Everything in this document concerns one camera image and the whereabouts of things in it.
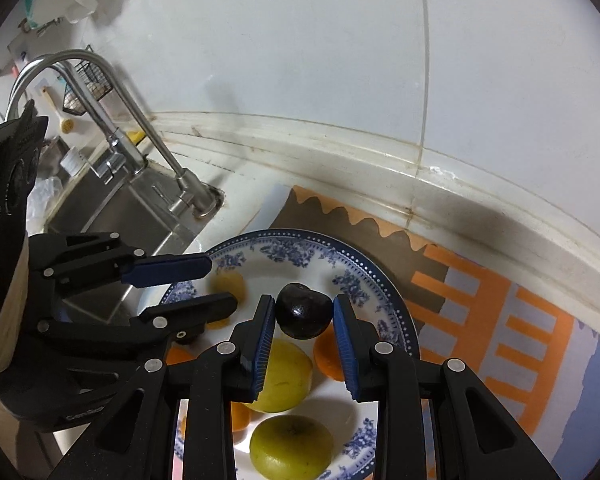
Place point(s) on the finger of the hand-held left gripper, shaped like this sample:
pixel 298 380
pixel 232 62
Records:
pixel 190 312
pixel 170 269

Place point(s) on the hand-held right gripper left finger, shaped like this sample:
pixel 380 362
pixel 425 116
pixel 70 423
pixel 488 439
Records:
pixel 262 355

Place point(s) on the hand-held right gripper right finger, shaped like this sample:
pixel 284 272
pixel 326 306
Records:
pixel 347 355

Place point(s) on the orange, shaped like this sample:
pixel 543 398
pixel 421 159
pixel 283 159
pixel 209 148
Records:
pixel 240 417
pixel 327 360

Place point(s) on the large yellow pear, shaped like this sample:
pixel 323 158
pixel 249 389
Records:
pixel 285 375

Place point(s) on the speckled yellow pear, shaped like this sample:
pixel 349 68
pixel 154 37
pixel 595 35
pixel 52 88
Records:
pixel 230 285

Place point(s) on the dark purple plum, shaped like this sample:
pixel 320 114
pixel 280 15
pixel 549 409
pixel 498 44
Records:
pixel 302 312

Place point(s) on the blue and white plate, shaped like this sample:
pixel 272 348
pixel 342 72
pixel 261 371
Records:
pixel 320 270

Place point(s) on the clear plastic bag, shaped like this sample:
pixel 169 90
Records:
pixel 44 195

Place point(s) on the steel faucet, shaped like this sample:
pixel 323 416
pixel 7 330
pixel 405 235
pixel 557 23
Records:
pixel 192 195

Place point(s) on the steel sink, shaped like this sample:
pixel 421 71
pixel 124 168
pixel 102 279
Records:
pixel 110 220

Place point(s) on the green apple on plate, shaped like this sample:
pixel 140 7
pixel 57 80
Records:
pixel 290 447

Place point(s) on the yellow sponge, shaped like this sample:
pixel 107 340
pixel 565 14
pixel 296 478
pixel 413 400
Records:
pixel 135 136

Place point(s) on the patterned table mat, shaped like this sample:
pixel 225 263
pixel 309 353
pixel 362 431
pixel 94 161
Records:
pixel 480 310

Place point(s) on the white plastic bag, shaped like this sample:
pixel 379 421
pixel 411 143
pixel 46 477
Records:
pixel 92 2

